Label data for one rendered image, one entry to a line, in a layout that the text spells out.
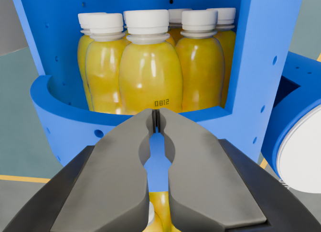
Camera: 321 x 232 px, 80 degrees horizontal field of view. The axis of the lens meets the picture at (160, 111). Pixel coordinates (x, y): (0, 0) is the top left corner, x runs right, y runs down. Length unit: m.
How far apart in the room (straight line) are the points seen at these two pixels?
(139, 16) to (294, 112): 0.38
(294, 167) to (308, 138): 0.08
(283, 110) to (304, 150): 0.09
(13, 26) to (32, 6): 0.28
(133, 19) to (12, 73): 1.57
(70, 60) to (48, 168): 1.84
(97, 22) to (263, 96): 0.18
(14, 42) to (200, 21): 0.44
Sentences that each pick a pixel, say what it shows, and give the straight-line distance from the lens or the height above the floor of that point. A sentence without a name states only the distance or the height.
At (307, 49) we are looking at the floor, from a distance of 1.73.
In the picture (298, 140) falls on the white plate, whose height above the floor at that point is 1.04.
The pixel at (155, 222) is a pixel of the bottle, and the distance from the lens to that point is 0.42.
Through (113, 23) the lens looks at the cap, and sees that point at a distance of 0.23.
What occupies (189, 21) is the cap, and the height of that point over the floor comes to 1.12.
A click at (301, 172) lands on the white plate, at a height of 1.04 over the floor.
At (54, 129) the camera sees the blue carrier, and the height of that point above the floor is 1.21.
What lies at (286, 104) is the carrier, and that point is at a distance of 0.50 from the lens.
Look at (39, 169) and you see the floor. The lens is 2.17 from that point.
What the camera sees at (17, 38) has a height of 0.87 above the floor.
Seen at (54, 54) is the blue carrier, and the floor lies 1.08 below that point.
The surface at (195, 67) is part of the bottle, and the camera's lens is 0.22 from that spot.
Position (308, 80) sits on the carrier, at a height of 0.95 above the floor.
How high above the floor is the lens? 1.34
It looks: 61 degrees down
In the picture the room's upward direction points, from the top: 176 degrees clockwise
